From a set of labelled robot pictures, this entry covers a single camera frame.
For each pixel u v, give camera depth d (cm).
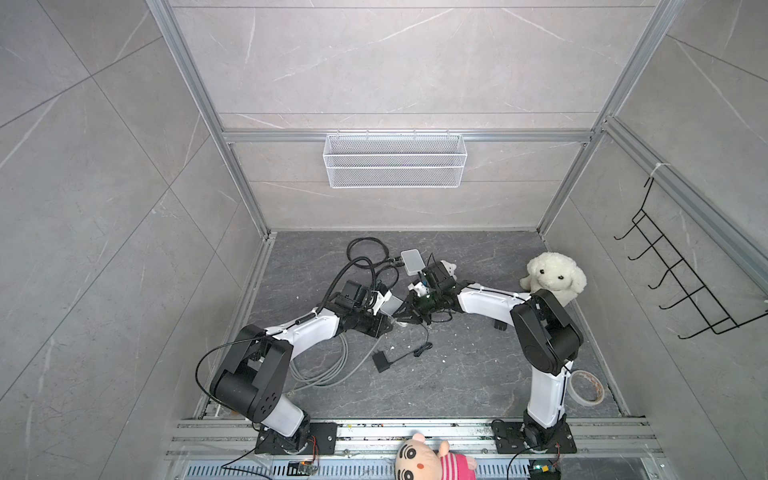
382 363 85
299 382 82
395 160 100
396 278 104
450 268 104
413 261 107
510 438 73
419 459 64
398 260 110
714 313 61
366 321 76
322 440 73
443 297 74
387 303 84
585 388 82
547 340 50
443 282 76
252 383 44
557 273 84
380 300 81
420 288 90
